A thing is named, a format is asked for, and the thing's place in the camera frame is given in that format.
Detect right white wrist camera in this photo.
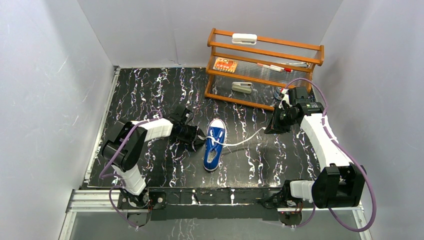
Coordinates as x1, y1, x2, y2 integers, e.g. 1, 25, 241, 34
278, 88, 292, 109

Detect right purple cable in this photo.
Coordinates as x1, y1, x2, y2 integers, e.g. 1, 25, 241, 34
284, 77, 378, 233

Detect white shoelace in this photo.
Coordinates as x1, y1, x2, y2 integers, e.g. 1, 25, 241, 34
195, 126, 268, 157

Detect wooden shelf rack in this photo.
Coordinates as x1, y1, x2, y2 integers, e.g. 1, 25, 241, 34
204, 28, 325, 111

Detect grey stapler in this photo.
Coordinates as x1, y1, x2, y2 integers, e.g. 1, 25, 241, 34
231, 82, 253, 94

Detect red white marker pen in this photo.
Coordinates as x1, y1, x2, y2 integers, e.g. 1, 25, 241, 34
257, 63, 293, 73

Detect blue canvas sneaker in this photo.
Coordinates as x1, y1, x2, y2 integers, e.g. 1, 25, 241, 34
203, 118, 227, 172

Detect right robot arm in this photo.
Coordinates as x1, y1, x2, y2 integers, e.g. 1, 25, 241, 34
264, 86, 365, 209

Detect white box top shelf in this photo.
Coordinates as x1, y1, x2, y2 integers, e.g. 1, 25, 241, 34
231, 33, 258, 46

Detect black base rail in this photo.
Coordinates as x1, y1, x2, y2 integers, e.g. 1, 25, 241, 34
66, 185, 364, 229

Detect orange snack packet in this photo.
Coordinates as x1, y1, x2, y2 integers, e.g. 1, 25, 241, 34
212, 57, 238, 74

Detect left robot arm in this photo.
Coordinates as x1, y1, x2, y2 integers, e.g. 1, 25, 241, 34
100, 106, 206, 208

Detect small bottle on shelf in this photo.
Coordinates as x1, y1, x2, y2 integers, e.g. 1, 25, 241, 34
273, 87, 286, 101

